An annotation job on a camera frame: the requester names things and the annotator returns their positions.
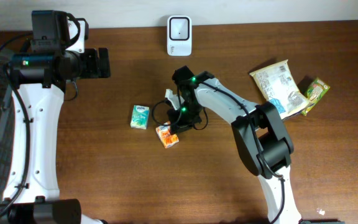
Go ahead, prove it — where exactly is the orange tissue pack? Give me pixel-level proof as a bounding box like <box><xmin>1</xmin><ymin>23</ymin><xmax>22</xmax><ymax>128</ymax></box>
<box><xmin>155</xmin><ymin>121</ymin><xmax>179</xmax><ymax>149</ymax></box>

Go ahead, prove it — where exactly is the green Kleenex tissue pack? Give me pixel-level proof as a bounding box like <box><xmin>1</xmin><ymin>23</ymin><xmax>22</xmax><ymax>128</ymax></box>
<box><xmin>130</xmin><ymin>105</ymin><xmax>150</xmax><ymax>129</ymax></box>

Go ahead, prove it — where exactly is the yellow snack bag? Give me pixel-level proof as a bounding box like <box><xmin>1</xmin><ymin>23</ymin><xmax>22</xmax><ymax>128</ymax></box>
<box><xmin>249</xmin><ymin>60</ymin><xmax>311</xmax><ymax>120</ymax></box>

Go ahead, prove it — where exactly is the green snack bag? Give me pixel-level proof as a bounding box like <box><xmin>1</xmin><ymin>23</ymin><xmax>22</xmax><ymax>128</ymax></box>
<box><xmin>301</xmin><ymin>78</ymin><xmax>330</xmax><ymax>116</ymax></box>

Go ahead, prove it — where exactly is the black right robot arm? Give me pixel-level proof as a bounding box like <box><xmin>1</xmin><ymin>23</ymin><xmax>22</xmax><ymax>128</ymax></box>
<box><xmin>165</xmin><ymin>66</ymin><xmax>302</xmax><ymax>223</ymax></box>

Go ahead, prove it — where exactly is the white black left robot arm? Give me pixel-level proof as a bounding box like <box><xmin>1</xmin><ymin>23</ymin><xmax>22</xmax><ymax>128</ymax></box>
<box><xmin>0</xmin><ymin>10</ymin><xmax>111</xmax><ymax>224</ymax></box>

